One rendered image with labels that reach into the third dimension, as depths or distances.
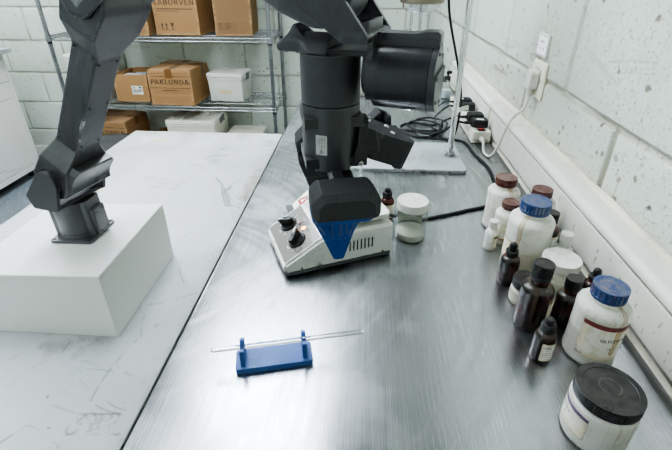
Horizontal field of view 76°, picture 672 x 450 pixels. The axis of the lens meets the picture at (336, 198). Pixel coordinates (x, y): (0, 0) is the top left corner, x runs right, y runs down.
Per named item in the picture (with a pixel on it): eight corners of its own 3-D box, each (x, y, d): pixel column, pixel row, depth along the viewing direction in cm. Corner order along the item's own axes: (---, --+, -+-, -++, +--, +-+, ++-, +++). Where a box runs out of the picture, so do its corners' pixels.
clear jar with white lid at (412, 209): (426, 245, 81) (431, 208, 77) (394, 243, 81) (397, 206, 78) (423, 228, 86) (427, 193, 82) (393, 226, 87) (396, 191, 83)
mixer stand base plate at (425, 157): (349, 171, 110) (349, 167, 110) (352, 143, 128) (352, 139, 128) (467, 174, 109) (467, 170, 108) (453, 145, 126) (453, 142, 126)
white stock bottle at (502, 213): (484, 237, 83) (492, 198, 79) (502, 231, 85) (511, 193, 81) (503, 250, 79) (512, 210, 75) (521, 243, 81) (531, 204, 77)
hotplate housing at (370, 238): (285, 280, 72) (282, 240, 68) (268, 239, 83) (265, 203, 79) (402, 253, 79) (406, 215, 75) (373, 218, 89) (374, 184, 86)
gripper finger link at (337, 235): (312, 222, 38) (377, 216, 39) (307, 202, 41) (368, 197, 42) (314, 282, 42) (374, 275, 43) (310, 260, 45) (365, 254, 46)
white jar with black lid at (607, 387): (620, 414, 50) (640, 372, 47) (631, 469, 45) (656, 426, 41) (556, 395, 52) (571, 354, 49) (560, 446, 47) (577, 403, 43)
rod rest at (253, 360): (236, 375, 55) (232, 356, 53) (237, 355, 58) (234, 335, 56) (313, 365, 56) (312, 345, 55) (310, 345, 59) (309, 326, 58)
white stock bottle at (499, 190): (475, 223, 88) (484, 175, 83) (493, 214, 91) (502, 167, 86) (500, 236, 84) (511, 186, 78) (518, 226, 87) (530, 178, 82)
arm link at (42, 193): (31, 209, 60) (14, 168, 57) (84, 182, 68) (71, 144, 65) (66, 216, 58) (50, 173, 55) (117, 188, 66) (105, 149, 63)
